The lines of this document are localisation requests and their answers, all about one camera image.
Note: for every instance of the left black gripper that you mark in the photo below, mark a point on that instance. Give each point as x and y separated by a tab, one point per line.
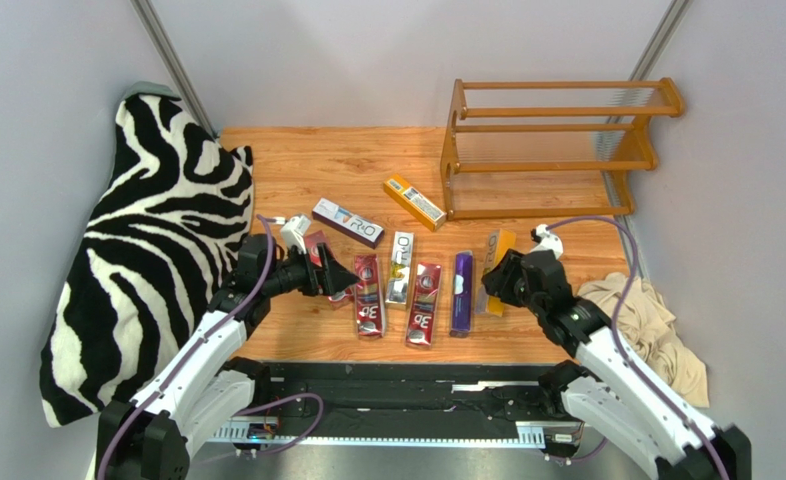
333	278

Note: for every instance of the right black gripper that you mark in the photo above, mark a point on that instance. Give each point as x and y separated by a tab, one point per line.
509	281

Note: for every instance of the orange white R.O.C.S. toothpaste box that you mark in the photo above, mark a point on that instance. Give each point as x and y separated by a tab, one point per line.
498	243

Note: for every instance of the silver yellow R.O.C.S. toothpaste box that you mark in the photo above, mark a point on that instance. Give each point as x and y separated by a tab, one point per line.
398	282

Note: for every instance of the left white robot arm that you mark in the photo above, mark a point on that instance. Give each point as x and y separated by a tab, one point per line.
157	433

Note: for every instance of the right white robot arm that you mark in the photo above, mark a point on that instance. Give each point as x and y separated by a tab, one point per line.
608	387

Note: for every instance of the orange wooden shelf rack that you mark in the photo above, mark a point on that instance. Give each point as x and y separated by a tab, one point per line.
533	149

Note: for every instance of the small red toothpaste box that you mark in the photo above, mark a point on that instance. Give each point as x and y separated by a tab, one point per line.
312	241

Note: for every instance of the red 3D toothpaste box left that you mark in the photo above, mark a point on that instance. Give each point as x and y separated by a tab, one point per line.
370	313

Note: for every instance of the red 3d toothpaste box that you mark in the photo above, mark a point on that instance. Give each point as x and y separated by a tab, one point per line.
370	313
424	305

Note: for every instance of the purple white R.O.C.S. toothpaste box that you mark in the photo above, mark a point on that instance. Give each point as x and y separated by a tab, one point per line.
348	223

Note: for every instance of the red 3D toothpaste box right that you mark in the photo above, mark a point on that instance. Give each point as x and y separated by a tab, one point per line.
424	305

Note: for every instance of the beige crumpled cloth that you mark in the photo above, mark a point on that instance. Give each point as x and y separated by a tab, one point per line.
649	327

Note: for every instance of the zebra pattern cushion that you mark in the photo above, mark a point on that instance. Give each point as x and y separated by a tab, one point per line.
157	245

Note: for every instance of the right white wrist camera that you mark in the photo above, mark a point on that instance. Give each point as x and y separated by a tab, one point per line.
544	239

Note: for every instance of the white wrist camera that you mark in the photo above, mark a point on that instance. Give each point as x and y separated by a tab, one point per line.
294	230
544	239

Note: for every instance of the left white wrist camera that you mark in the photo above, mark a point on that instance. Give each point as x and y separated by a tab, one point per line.
294	230

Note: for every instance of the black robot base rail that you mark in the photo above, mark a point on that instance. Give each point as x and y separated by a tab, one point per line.
407	405

